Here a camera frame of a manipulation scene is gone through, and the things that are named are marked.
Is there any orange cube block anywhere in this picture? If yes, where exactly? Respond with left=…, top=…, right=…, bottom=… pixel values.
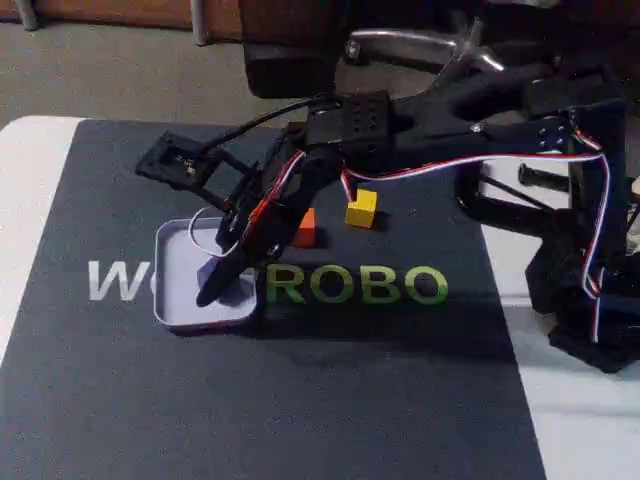
left=290, top=207, right=318, bottom=249

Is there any yellow cube block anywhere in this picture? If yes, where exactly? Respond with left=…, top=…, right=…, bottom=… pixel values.
left=344, top=188, right=378, bottom=230

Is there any white rectangular tray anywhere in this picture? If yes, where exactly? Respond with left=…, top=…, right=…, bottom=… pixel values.
left=154, top=215, right=261, bottom=335

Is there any dark mat with WOWROBO print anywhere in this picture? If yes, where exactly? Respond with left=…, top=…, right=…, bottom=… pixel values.
left=0, top=118, right=547, bottom=480

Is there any chrome office chair base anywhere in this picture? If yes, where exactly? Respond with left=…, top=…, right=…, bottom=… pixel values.
left=347, top=17, right=506, bottom=77

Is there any grey metal leg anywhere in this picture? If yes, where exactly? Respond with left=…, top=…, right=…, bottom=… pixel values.
left=14, top=0, right=40, bottom=31
left=191, top=0, right=212, bottom=47

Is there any black table clamp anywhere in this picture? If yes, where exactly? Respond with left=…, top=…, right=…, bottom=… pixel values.
left=452, top=162, right=574, bottom=242

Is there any white looped cable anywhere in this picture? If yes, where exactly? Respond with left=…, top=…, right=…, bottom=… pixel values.
left=188, top=205, right=242, bottom=260

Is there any black gripper camera mount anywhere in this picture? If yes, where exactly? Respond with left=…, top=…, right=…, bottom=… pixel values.
left=135, top=129, right=264, bottom=214

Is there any red white blue servo cable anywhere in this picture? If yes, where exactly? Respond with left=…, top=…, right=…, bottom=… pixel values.
left=247, top=107, right=609, bottom=344

